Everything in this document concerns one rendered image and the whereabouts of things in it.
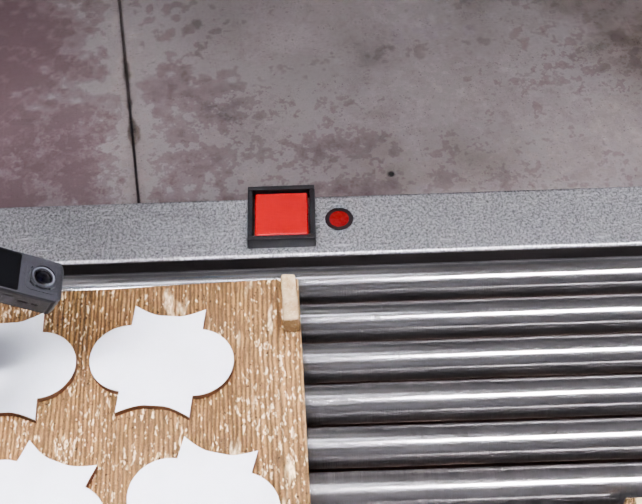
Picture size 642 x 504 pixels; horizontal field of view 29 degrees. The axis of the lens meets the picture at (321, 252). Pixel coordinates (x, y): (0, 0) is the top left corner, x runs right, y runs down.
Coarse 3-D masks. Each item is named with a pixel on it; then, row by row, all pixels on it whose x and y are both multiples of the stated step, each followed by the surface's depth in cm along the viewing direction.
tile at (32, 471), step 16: (32, 448) 123; (0, 464) 122; (16, 464) 122; (32, 464) 122; (48, 464) 122; (64, 464) 122; (0, 480) 121; (16, 480) 121; (32, 480) 121; (48, 480) 121; (64, 480) 121; (80, 480) 121; (0, 496) 120; (16, 496) 120; (32, 496) 120; (48, 496) 120; (64, 496) 120; (80, 496) 120; (96, 496) 120
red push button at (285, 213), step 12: (264, 204) 142; (276, 204) 142; (288, 204) 142; (300, 204) 142; (264, 216) 141; (276, 216) 141; (288, 216) 141; (300, 216) 141; (264, 228) 140; (276, 228) 140; (288, 228) 140; (300, 228) 140
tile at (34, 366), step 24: (0, 336) 130; (24, 336) 130; (48, 336) 130; (0, 360) 129; (24, 360) 129; (48, 360) 129; (72, 360) 129; (0, 384) 127; (24, 384) 127; (48, 384) 127; (0, 408) 125; (24, 408) 125
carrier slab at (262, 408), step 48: (144, 288) 135; (192, 288) 134; (240, 288) 134; (96, 336) 131; (240, 336) 131; (288, 336) 131; (96, 384) 128; (240, 384) 127; (288, 384) 127; (0, 432) 125; (48, 432) 125; (96, 432) 125; (144, 432) 124; (192, 432) 124; (240, 432) 124; (288, 432) 124; (96, 480) 122; (288, 480) 121
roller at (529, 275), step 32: (640, 256) 138; (64, 288) 137; (96, 288) 137; (320, 288) 137; (352, 288) 137; (384, 288) 137; (416, 288) 137; (448, 288) 137; (480, 288) 137; (512, 288) 137; (544, 288) 137; (576, 288) 137; (608, 288) 137; (640, 288) 137
